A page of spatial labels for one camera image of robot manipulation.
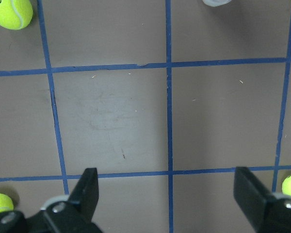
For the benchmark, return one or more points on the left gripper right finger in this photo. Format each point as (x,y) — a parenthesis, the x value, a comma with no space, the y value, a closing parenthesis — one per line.
(267,212)

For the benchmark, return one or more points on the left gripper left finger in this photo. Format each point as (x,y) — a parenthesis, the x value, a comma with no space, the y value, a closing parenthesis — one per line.
(75,213)

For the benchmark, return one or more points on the white tennis ball can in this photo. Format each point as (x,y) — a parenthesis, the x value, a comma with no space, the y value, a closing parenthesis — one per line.
(216,3)

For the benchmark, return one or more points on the tennis ball bottom left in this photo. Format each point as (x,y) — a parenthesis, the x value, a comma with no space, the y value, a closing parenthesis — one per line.
(15,14)

